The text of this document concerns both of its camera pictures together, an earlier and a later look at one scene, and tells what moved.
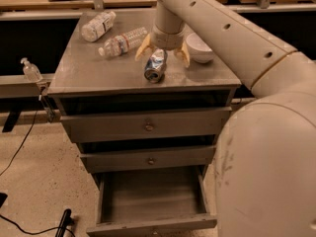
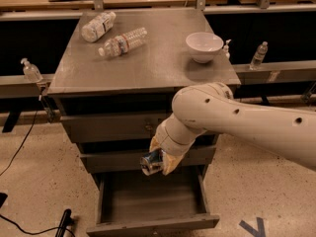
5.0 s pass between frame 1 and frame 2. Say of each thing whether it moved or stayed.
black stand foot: stayed
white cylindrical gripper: moved
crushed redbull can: moved
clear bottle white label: stayed
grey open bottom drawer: stayed
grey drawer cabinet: stayed
